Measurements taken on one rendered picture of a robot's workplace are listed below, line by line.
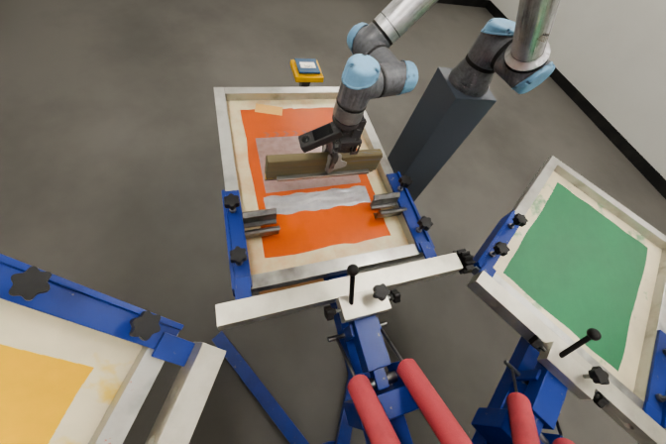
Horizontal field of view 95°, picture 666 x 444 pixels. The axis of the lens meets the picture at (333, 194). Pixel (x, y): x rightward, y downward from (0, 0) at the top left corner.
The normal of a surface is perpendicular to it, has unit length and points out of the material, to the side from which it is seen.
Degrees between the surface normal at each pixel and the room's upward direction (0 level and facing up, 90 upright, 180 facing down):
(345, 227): 0
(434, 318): 0
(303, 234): 0
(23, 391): 32
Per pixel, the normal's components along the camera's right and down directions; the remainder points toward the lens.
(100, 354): 0.68, -0.29
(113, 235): 0.21, -0.54
